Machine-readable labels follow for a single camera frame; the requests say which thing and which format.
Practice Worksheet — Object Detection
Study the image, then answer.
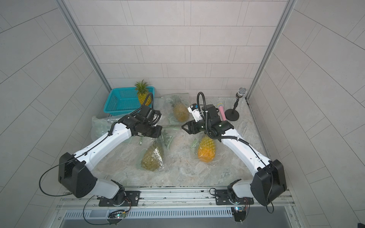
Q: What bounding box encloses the clear zip-top bag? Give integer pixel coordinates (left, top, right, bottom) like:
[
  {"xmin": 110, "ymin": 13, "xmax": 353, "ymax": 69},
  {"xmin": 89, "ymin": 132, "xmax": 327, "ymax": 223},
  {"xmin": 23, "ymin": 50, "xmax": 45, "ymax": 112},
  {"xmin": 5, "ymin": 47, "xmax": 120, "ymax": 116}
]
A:
[
  {"xmin": 190, "ymin": 134, "xmax": 218, "ymax": 165},
  {"xmin": 140, "ymin": 127, "xmax": 178, "ymax": 172},
  {"xmin": 162, "ymin": 93, "xmax": 190, "ymax": 126},
  {"xmin": 91, "ymin": 115, "xmax": 124, "ymax": 141}
]

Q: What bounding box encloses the pineapple yellow orange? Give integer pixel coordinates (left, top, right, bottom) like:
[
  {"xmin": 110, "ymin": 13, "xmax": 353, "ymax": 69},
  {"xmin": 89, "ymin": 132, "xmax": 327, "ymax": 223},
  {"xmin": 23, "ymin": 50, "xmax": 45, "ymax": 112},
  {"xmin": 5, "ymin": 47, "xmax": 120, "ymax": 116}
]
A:
[{"xmin": 135, "ymin": 80, "xmax": 152, "ymax": 105}]

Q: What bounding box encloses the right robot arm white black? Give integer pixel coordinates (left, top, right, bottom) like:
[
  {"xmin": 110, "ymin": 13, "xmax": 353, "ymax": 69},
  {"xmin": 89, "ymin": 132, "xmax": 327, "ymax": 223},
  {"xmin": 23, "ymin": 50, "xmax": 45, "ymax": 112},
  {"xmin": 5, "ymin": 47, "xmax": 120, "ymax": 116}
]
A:
[{"xmin": 182, "ymin": 120, "xmax": 287, "ymax": 206}]

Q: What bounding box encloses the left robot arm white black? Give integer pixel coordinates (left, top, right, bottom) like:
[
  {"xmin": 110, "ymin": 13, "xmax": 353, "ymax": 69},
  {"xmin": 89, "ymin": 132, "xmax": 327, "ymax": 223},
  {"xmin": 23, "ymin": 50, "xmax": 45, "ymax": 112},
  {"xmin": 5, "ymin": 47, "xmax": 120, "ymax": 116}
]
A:
[{"xmin": 58, "ymin": 115, "xmax": 162, "ymax": 206}]

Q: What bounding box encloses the pink toy microphone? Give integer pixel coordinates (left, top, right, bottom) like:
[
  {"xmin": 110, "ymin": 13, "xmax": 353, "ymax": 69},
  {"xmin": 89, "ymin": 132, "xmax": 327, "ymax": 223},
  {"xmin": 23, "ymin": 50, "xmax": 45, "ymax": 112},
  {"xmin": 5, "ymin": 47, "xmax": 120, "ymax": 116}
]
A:
[{"xmin": 217, "ymin": 102, "xmax": 227, "ymax": 121}]

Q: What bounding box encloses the teal plastic basket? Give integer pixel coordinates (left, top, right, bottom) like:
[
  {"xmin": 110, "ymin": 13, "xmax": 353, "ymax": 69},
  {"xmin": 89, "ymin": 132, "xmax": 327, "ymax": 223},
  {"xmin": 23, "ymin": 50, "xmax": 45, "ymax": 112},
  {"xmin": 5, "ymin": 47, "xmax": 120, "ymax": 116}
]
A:
[{"xmin": 104, "ymin": 87, "xmax": 141, "ymax": 116}]

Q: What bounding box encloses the black microphone stand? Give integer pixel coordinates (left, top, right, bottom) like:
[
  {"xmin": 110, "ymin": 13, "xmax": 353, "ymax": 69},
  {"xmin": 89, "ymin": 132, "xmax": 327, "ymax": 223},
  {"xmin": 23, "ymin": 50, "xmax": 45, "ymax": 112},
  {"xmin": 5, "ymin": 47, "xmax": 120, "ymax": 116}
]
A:
[{"xmin": 225, "ymin": 98, "xmax": 240, "ymax": 121}]

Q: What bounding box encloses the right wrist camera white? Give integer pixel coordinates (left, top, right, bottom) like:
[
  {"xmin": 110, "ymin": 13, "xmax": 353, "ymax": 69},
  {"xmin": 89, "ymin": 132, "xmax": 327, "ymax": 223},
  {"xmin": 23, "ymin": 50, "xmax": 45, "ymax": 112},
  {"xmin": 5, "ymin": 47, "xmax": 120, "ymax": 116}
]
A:
[{"xmin": 188, "ymin": 104, "xmax": 202, "ymax": 122}]

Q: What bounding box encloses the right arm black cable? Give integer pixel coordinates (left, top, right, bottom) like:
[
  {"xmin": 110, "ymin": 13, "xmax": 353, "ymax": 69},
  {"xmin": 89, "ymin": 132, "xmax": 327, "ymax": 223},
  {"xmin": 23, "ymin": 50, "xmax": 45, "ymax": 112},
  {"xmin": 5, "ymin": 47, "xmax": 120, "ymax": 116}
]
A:
[{"xmin": 196, "ymin": 92, "xmax": 274, "ymax": 213}]

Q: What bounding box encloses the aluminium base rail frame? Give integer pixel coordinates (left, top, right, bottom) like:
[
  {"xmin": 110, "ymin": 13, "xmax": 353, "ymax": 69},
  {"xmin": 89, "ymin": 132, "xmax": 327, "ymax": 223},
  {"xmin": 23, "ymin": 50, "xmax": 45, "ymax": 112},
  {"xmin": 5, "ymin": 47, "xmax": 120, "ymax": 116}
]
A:
[{"xmin": 50, "ymin": 187, "xmax": 298, "ymax": 226}]

